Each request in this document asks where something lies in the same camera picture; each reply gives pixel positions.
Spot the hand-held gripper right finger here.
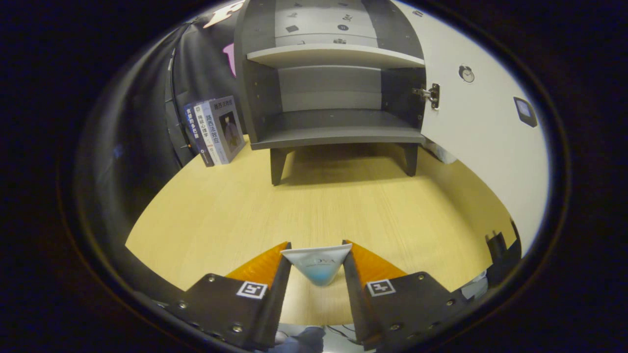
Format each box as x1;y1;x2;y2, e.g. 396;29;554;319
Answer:
342;239;464;351

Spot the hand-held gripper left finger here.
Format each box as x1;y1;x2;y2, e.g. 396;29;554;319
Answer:
164;241;292;351

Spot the blue and white tube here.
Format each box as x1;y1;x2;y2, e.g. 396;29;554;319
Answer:
281;244;353;287

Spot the white cabinet door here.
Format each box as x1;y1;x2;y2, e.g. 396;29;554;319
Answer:
392;0;549;255

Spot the person's blue trouser leg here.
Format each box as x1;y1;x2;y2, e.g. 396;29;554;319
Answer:
267;326;325;353

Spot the dark grey cabinet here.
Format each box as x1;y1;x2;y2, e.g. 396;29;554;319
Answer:
234;0;426;186

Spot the grey book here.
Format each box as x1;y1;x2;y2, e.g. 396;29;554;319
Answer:
202;96;247;165

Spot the white book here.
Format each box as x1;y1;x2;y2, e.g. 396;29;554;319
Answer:
193;101;227;166

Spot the metal door hinge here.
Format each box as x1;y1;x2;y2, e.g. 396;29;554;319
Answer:
412;83;441;110

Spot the white cabinet shelf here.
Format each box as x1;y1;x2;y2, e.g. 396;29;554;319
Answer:
247;43;425;69

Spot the black backdrop cloth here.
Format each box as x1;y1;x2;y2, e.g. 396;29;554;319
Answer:
78;0;256;216

